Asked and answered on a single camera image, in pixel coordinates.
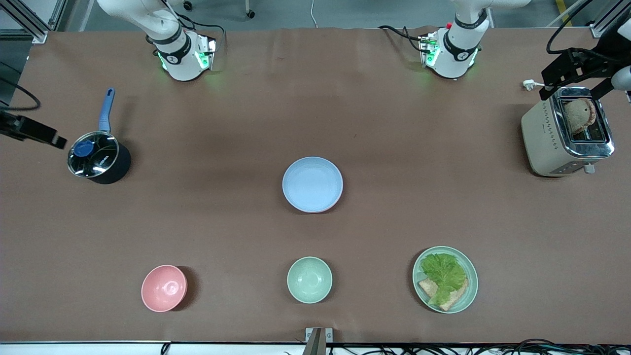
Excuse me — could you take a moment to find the light blue plate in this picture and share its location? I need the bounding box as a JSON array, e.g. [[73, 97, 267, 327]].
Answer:
[[282, 157, 344, 213]]

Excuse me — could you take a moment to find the brown toast slice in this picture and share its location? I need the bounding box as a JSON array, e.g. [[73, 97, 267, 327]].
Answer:
[[563, 98, 596, 137]]

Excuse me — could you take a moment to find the glass lid blue knob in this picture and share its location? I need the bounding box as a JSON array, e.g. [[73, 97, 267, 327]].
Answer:
[[68, 131, 120, 178]]

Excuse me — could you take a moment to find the beige chrome toaster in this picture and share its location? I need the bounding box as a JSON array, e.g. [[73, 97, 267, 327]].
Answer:
[[521, 87, 616, 177]]

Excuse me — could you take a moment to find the small pink bowl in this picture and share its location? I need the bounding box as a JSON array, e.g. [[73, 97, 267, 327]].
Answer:
[[141, 265, 188, 313]]

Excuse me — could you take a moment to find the green lettuce leaf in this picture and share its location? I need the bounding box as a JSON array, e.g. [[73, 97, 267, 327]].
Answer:
[[420, 253, 468, 305]]

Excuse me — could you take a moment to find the green plate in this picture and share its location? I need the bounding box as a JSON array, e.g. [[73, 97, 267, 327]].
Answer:
[[413, 246, 479, 314]]

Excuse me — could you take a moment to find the brown bread slice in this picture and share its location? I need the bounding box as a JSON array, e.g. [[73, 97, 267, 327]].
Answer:
[[418, 278, 469, 312]]

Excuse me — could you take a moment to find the brown table cover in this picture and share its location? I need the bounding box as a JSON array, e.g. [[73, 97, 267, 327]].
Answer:
[[0, 27, 631, 344]]

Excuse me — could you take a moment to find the small green bowl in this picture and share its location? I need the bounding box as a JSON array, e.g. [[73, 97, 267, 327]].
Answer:
[[287, 256, 333, 304]]

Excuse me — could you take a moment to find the aluminium frame post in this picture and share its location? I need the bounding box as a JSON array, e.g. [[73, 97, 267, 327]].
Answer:
[[0, 0, 68, 44], [589, 0, 631, 39]]

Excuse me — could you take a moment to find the dark saucepan blue handle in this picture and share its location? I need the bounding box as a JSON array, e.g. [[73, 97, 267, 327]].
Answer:
[[68, 89, 132, 185]]

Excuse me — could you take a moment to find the black left base cable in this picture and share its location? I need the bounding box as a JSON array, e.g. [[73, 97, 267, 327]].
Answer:
[[378, 25, 430, 53]]

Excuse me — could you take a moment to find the black base cable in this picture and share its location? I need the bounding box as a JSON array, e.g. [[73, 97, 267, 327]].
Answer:
[[378, 25, 430, 53], [163, 0, 223, 51]]

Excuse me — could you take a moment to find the black right base cable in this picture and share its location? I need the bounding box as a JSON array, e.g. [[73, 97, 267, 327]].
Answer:
[[163, 0, 223, 51]]

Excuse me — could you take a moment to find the black cable bundle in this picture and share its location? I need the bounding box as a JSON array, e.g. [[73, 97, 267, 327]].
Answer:
[[325, 338, 631, 355]]

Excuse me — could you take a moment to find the metal table bracket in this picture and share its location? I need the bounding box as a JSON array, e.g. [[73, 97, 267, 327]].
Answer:
[[305, 328, 333, 355]]

